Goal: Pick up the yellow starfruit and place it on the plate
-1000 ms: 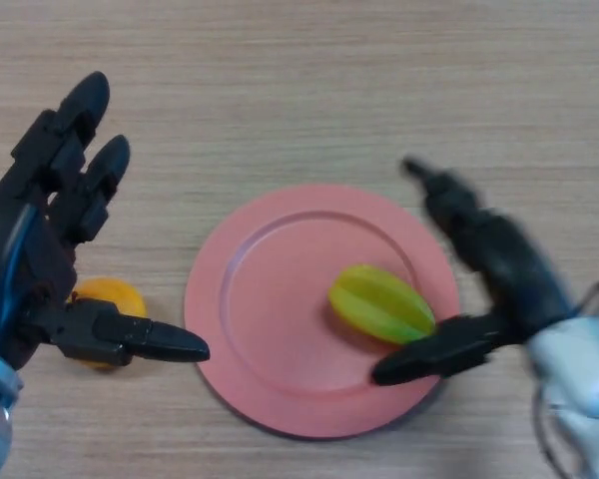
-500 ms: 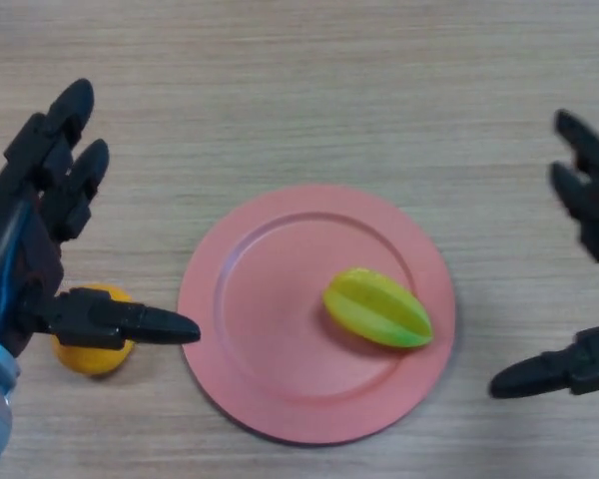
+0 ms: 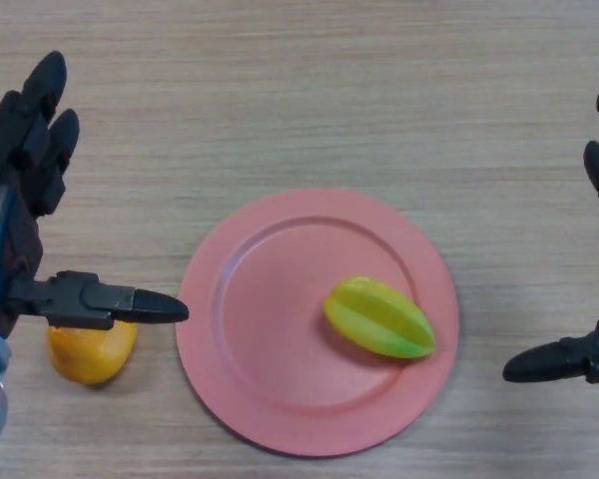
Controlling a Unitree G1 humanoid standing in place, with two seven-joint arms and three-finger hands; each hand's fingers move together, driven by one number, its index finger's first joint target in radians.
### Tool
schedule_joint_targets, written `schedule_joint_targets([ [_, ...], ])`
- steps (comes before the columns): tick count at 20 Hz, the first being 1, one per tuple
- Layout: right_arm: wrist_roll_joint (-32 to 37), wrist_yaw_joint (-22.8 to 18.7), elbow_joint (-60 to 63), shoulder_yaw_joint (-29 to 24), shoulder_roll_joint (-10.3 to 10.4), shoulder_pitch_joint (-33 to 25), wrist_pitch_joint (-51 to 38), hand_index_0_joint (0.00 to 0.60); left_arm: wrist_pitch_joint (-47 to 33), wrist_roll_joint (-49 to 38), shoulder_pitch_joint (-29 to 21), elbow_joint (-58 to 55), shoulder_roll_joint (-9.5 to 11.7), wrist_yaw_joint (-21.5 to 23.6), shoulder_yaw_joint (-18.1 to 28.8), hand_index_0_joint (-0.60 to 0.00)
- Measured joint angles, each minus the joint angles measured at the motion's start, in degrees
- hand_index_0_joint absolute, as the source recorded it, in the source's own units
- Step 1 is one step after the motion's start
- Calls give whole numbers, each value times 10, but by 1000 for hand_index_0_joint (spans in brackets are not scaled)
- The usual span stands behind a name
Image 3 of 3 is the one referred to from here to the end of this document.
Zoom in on orange yellow pear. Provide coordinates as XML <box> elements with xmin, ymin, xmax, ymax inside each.
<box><xmin>46</xmin><ymin>318</ymin><xmax>139</xmax><ymax>386</ymax></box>

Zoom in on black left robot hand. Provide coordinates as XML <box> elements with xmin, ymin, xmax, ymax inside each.
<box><xmin>0</xmin><ymin>50</ymin><xmax>191</xmax><ymax>341</ymax></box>

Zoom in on pink round plate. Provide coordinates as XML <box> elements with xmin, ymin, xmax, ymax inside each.
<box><xmin>175</xmin><ymin>188</ymin><xmax>460</xmax><ymax>458</ymax></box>

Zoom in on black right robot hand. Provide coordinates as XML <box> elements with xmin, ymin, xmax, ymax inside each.
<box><xmin>502</xmin><ymin>85</ymin><xmax>599</xmax><ymax>384</ymax></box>

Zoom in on yellow green starfruit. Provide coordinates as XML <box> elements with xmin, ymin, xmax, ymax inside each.
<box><xmin>321</xmin><ymin>275</ymin><xmax>437</xmax><ymax>360</ymax></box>

